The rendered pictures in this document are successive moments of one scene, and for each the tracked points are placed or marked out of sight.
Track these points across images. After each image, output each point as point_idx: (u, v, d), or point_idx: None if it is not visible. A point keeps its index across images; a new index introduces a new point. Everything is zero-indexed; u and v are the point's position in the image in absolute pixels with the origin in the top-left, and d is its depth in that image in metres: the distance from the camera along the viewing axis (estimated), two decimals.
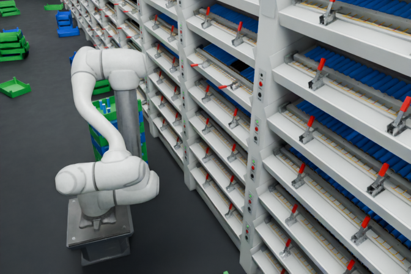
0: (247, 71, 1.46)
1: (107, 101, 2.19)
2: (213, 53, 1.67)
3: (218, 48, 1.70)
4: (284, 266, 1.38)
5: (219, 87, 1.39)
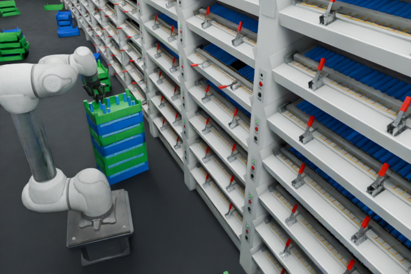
0: (247, 71, 1.46)
1: (107, 101, 2.19)
2: (213, 53, 1.67)
3: (218, 48, 1.70)
4: (284, 266, 1.38)
5: (219, 87, 1.39)
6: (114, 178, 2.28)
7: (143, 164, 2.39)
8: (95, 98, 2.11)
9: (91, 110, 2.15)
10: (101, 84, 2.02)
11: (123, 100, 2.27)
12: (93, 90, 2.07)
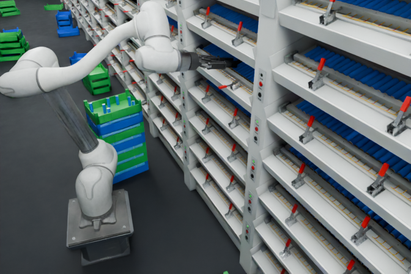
0: (247, 71, 1.46)
1: (107, 101, 2.19)
2: (213, 53, 1.67)
3: (218, 48, 1.70)
4: (284, 266, 1.38)
5: (219, 87, 1.39)
6: (114, 178, 2.28)
7: (143, 164, 2.39)
8: (227, 62, 1.47)
9: (91, 110, 2.15)
10: None
11: (242, 62, 1.53)
12: None
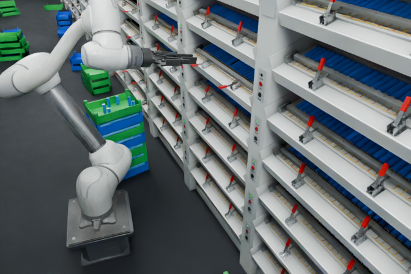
0: (247, 71, 1.46)
1: (107, 101, 2.19)
2: (213, 53, 1.67)
3: (218, 48, 1.70)
4: (284, 266, 1.38)
5: (219, 87, 1.39)
6: None
7: (143, 164, 2.39)
8: None
9: (238, 61, 1.55)
10: (158, 62, 1.31)
11: (242, 62, 1.53)
12: (167, 57, 1.39)
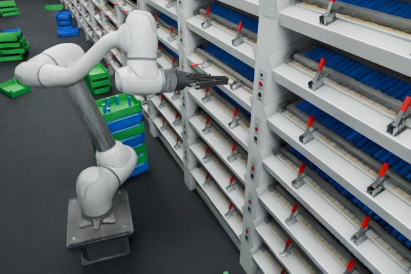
0: (248, 70, 1.47)
1: (107, 101, 2.19)
2: (213, 53, 1.67)
3: (218, 48, 1.70)
4: (284, 266, 1.38)
5: None
6: None
7: (143, 164, 2.39)
8: None
9: (238, 60, 1.55)
10: (192, 85, 1.27)
11: (243, 62, 1.53)
12: None
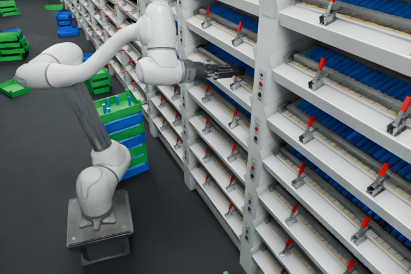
0: (250, 69, 1.47)
1: (107, 101, 2.19)
2: (215, 52, 1.68)
3: (220, 47, 1.70)
4: (284, 266, 1.38)
5: None
6: None
7: (143, 164, 2.39)
8: None
9: None
10: (210, 75, 1.29)
11: None
12: None
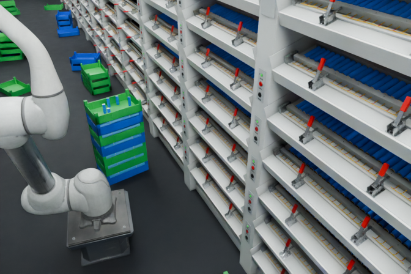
0: (250, 69, 1.47)
1: (107, 101, 2.19)
2: (215, 52, 1.68)
3: None
4: (284, 266, 1.38)
5: (239, 68, 1.39)
6: (114, 178, 2.28)
7: (143, 164, 2.39)
8: None
9: None
10: None
11: None
12: None
